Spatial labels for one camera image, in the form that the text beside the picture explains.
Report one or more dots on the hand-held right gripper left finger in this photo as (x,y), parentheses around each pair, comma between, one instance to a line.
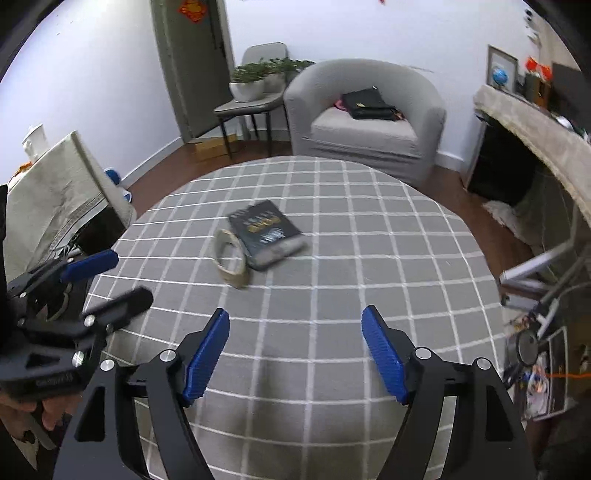
(207,355)

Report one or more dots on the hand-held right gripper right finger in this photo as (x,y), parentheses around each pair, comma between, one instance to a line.
(383,355)

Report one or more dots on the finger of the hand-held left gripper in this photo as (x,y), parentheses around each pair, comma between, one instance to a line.
(90,266)
(124,304)

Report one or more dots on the brown tape roll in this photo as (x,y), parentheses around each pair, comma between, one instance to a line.
(238,279)

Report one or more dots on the black gold-printed box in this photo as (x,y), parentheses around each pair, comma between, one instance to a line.
(263,226)

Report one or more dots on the person's left hand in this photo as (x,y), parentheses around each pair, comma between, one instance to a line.
(51,410)

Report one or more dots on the white cloth cover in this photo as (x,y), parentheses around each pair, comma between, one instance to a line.
(60,194)

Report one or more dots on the grey checkered tablecloth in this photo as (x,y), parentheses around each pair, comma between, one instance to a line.
(346,277)

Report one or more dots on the blue and white container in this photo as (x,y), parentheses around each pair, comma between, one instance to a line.
(115,180)

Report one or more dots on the white jug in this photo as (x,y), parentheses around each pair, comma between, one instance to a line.
(34,141)

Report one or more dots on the metal folding rack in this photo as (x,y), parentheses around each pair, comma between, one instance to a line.
(535,267)

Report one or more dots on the white fluffy rug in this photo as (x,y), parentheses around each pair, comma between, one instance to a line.
(508,219)

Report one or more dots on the grey armchair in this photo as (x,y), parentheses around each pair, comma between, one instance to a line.
(369,134)

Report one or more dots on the dark grey door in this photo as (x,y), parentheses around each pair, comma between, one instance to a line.
(194,69)

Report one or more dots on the grey dining chair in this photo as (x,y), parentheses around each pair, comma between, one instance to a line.
(251,106)

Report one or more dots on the potted green plant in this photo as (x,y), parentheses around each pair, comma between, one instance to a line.
(247,90)

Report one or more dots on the black handbag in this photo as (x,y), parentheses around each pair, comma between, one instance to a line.
(367,104)

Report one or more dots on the beige fringed cloth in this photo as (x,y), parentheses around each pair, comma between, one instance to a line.
(531,124)

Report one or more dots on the red door decoration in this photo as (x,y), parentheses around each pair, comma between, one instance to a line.
(193,10)

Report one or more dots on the small blue globe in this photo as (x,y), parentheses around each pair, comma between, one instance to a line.
(498,75)

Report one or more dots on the brown wooden box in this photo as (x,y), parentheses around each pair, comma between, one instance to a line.
(538,92)

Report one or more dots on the black monitor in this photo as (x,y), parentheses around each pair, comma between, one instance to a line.
(565,87)

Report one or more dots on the red paper ornament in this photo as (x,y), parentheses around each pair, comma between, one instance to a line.
(539,67)

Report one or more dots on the grey picture frame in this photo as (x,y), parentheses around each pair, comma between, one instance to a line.
(508,60)

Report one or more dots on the white security camera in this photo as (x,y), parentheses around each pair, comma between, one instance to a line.
(531,23)

